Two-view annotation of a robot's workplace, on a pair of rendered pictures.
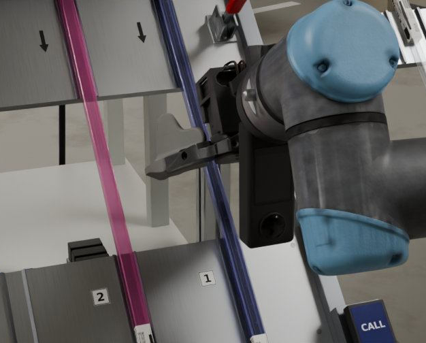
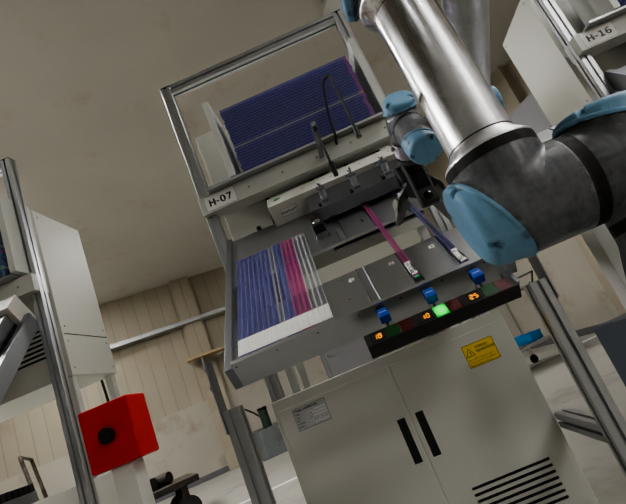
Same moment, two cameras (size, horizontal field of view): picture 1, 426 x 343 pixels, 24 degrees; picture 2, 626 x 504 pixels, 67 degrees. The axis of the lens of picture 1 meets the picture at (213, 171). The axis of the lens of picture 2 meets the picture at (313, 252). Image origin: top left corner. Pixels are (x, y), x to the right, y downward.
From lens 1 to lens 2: 79 cm
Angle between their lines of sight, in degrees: 43
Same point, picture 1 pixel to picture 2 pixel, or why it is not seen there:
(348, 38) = (394, 97)
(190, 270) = (424, 246)
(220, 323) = (439, 254)
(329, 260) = (410, 147)
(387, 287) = not seen: outside the picture
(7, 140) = not seen: hidden behind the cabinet
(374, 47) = (403, 95)
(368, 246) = (418, 134)
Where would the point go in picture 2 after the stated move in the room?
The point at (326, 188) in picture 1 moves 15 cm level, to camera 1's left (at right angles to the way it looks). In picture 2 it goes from (403, 132) to (343, 168)
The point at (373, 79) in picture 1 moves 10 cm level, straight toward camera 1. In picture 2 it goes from (404, 100) to (384, 87)
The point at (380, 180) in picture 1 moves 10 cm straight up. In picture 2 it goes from (418, 121) to (398, 83)
